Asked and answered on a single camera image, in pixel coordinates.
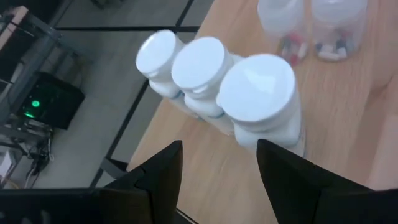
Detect black box green light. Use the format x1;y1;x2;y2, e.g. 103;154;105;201
17;71;86;131

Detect white melatonin supplement bottle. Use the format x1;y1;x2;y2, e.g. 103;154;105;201
136;29;203;121
216;53;307;156
170;36;245;136

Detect tangled floor cables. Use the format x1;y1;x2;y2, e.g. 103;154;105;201
18;136;55;187

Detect grey metal cart frame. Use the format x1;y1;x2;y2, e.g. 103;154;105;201
0;4;91;141

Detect wooden shelf black metal legs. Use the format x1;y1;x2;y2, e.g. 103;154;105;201
99;0;398;224

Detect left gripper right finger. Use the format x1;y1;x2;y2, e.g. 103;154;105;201
256;138;374;224

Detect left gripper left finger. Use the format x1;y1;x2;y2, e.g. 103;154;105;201
104;139;183;224

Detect clear plastic pill bottle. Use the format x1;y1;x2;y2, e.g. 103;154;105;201
310;0;368;62
257;0;310;67

